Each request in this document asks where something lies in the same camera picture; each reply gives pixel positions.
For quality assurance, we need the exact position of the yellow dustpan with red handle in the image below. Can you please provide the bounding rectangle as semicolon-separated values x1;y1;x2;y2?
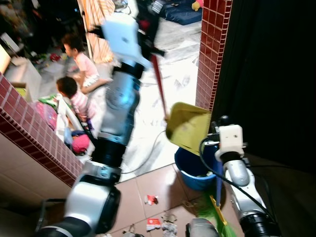
150;53;212;157

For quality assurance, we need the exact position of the green broom with blue handle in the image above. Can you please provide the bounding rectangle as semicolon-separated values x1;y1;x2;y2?
197;157;230;237

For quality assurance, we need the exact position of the dark blue mattress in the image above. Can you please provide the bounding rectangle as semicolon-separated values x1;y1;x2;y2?
159;0;204;26

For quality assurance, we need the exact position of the orange striped curtain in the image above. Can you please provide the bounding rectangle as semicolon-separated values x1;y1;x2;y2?
78;0;118;65

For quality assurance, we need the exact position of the blue plastic bucket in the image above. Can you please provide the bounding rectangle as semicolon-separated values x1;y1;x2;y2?
174;145;221;192

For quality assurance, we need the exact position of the child in pink shirt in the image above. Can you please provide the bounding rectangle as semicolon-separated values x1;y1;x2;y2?
61;34;112;95

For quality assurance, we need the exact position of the child in striped shirt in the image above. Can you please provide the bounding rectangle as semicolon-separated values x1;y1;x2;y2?
55;76;97;124

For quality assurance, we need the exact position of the red white wrapper scrap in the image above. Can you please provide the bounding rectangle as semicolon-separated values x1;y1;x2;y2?
144;195;159;206
146;217;162;232

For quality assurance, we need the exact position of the grey robot leg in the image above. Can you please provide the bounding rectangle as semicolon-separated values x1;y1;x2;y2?
186;218;219;237

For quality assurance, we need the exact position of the crumpled grey paper scrap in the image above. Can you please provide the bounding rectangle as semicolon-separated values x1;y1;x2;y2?
161;222;178;237

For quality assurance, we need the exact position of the pink bag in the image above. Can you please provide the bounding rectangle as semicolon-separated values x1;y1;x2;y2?
71;132;92;156

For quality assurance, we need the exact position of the cardboard box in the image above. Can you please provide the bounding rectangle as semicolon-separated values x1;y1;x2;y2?
0;46;43;102

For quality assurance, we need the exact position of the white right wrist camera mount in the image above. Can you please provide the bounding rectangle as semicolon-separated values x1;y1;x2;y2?
214;124;246;161

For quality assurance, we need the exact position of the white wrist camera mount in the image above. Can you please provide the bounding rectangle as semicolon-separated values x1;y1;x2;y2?
214;124;246;161
101;12;154;71

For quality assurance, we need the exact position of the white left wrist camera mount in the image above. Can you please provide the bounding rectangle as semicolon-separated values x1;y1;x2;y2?
101;12;154;71

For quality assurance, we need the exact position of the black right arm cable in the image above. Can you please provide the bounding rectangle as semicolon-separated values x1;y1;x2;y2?
198;137;271;219

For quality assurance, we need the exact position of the black floor cable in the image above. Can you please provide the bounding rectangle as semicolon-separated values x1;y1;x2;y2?
120;130;167;175

